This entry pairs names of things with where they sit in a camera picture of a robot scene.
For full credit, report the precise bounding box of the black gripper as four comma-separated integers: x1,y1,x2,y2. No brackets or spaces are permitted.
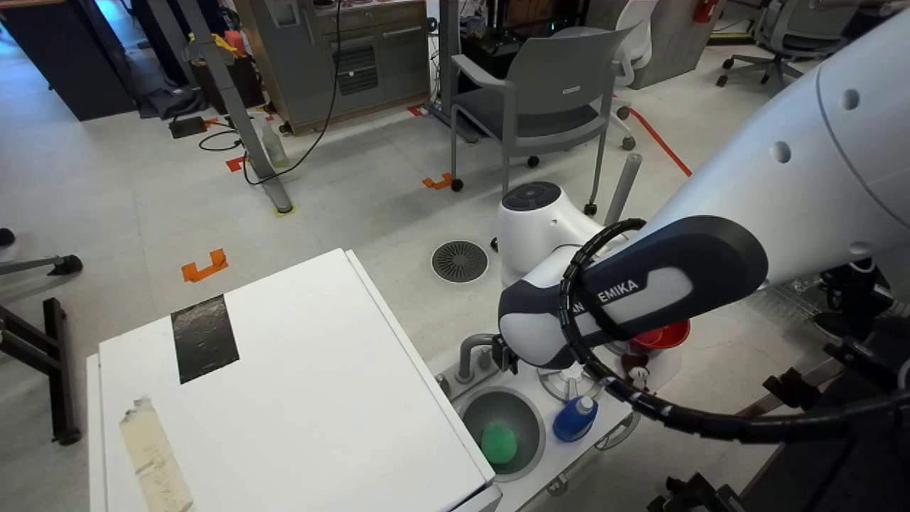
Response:
489,334,523,376

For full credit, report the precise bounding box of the grey toy tap faucet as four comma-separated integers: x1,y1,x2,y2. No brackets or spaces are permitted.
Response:
456,329,506,386

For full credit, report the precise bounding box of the grey toy sink bowl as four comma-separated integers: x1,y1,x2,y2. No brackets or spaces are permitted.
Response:
462,385,549,479

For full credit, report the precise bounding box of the green toy in sink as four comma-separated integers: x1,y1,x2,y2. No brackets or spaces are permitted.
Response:
479,422,522,466

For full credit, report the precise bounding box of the blue cup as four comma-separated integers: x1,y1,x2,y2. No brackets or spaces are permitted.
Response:
553,386,603,447

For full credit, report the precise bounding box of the round dark floor cover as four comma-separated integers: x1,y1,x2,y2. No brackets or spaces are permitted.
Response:
431,238,489,285

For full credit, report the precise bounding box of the red plastic bowl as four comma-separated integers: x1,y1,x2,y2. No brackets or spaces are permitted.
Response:
630,319,694,356

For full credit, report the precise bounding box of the white toy kitchen unit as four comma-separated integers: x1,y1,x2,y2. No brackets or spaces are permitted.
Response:
84,248,648,512

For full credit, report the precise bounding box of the grey toy kitchen pole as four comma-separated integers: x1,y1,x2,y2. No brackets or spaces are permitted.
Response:
603,152,647,230

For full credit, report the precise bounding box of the grey plastic chair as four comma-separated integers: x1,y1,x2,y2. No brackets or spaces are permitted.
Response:
443,25,641,217

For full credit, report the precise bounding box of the black patch on kitchen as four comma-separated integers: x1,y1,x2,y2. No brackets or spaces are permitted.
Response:
169,292,243,386

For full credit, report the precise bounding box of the grey metal cabinet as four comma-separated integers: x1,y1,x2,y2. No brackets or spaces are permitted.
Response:
236,0,435,136

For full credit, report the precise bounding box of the grey metal stand leg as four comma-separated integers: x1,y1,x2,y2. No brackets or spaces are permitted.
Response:
173,0,295,217

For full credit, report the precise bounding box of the black box on floor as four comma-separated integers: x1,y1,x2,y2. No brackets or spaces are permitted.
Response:
169,112,210,143

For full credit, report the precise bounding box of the grey office swivel chair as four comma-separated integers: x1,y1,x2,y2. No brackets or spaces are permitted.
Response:
715,0,837,92

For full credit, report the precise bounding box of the dark wooden desk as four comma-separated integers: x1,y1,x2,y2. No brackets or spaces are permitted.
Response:
0,0,139,123

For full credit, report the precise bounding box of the red floor hose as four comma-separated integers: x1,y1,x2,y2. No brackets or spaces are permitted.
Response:
620,103,694,179

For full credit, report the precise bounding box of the black cable at cabinet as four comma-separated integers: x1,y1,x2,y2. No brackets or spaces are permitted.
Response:
196,0,345,187

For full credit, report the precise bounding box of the black metal stand frame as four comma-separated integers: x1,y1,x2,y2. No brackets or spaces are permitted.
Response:
0,226,85,450

